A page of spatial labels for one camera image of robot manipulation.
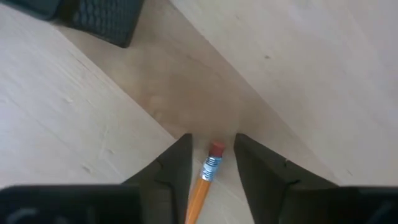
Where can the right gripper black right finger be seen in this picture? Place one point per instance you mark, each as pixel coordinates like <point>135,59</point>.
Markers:
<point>264,186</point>

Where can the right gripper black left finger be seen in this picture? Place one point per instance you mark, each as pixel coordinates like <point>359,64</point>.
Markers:
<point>168,186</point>

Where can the orange pencil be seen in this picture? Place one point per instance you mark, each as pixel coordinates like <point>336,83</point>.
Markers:
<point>199,199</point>

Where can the black mesh desk organizer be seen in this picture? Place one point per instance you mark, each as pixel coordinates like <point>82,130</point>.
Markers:
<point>105,21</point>

